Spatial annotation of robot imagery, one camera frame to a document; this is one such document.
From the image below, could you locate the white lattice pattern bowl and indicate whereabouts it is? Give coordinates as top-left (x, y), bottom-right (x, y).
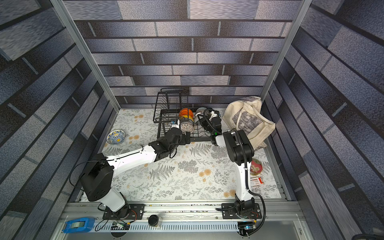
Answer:
top-left (180, 119), bottom-right (195, 133)

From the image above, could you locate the red gold round tin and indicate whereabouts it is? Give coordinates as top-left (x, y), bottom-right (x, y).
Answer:
top-left (250, 158), bottom-right (263, 176)

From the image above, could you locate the dark grey-blue ceramic bowl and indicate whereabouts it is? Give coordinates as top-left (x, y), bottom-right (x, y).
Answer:
top-left (195, 115), bottom-right (206, 126)

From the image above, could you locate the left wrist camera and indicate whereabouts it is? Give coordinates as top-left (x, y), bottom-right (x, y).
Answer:
top-left (170, 119), bottom-right (180, 129)

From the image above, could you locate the small red white box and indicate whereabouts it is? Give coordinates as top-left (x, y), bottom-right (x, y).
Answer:
top-left (250, 177), bottom-right (264, 187)

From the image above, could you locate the black round knob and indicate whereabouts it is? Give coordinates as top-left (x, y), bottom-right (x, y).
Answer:
top-left (148, 215), bottom-right (161, 228)

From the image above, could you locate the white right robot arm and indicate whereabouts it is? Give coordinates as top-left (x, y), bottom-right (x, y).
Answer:
top-left (197, 108), bottom-right (266, 219)

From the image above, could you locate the beige canvas tote bag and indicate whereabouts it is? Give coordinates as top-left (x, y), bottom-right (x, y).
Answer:
top-left (222, 96), bottom-right (276, 151)

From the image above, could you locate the green circuit board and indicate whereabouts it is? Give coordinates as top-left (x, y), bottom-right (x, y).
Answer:
top-left (238, 222), bottom-right (256, 232)

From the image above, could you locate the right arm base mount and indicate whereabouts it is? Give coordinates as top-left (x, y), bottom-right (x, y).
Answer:
top-left (216, 203), bottom-right (263, 220)

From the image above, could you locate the floral patterned table mat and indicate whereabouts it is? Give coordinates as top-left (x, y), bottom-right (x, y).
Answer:
top-left (80, 107), bottom-right (283, 202)

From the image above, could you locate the white slotted cable duct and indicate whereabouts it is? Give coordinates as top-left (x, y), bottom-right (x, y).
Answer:
top-left (91, 222), bottom-right (238, 233)

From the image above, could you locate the black wire dish rack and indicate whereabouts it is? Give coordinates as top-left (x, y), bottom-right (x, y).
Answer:
top-left (153, 88), bottom-right (223, 144)

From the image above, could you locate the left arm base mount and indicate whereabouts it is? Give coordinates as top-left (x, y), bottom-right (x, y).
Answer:
top-left (103, 204), bottom-right (145, 221)

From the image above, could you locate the orange plastic bowl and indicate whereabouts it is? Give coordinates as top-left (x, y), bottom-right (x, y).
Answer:
top-left (179, 108), bottom-right (194, 120)

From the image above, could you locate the blue tape dispenser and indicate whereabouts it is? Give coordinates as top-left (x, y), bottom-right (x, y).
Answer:
top-left (62, 218), bottom-right (95, 234)

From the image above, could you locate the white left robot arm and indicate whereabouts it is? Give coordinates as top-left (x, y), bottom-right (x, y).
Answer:
top-left (80, 127), bottom-right (191, 213)

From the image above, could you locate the blue yellow patterned bowl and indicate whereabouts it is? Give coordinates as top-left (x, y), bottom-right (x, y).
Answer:
top-left (107, 130), bottom-right (126, 145)

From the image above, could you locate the black speckled ceramic bowl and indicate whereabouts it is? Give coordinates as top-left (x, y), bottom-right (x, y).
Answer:
top-left (195, 107), bottom-right (207, 117)

